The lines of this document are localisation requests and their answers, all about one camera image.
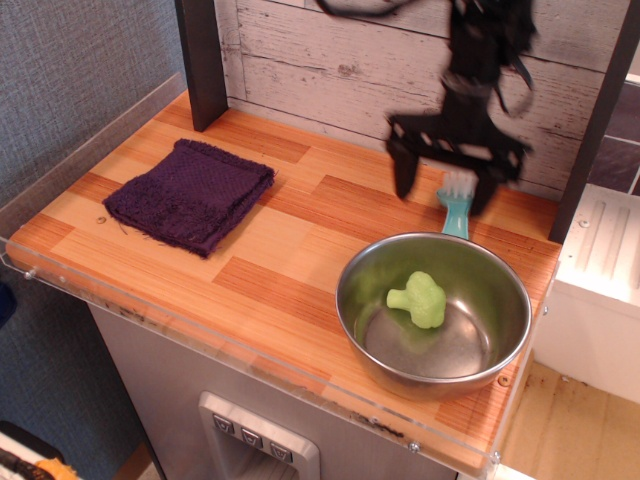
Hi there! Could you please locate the stainless steel bowl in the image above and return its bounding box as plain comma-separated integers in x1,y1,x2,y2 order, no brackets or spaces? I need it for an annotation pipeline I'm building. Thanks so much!
336,233,532,399

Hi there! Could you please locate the light blue scrub brush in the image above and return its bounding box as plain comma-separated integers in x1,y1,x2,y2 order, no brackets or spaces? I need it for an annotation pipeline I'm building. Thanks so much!
437,171,477,240

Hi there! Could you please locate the grey toy fridge cabinet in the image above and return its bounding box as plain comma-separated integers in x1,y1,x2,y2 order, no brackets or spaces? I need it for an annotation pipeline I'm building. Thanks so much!
88,304,461,480

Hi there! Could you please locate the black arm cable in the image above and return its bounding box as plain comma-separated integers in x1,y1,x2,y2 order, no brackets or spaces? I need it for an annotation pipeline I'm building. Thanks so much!
314,0,536,119

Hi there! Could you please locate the orange object bottom left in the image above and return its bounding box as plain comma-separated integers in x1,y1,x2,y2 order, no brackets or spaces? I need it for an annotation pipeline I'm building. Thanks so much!
35,458,79,480

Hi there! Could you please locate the dark left wooden post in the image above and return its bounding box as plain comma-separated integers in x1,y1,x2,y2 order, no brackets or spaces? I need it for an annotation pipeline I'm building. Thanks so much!
175,0,228,132

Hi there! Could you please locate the green toy broccoli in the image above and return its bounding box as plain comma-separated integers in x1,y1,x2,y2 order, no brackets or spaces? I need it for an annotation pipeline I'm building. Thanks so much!
386,271,447,329

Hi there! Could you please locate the dark right wooden post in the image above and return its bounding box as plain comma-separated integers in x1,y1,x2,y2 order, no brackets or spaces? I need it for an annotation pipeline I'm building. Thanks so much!
548,0,639,244

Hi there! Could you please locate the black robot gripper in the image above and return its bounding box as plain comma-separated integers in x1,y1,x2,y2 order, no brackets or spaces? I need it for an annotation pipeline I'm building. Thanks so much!
386,74,531,217

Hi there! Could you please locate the dark wooden post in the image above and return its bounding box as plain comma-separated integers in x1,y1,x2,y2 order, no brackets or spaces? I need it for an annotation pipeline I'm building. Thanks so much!
175,0,228,132
548,0,639,244

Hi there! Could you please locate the purple folded towel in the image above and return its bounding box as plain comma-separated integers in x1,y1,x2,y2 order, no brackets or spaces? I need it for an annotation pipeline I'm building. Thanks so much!
103,139,275,258

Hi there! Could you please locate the silver dispenser button panel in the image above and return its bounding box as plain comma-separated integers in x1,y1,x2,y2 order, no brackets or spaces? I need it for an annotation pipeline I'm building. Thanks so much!
198,391,321,479

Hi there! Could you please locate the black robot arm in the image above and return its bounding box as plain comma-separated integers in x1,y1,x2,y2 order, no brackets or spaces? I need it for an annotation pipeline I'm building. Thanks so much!
386,1,536,216

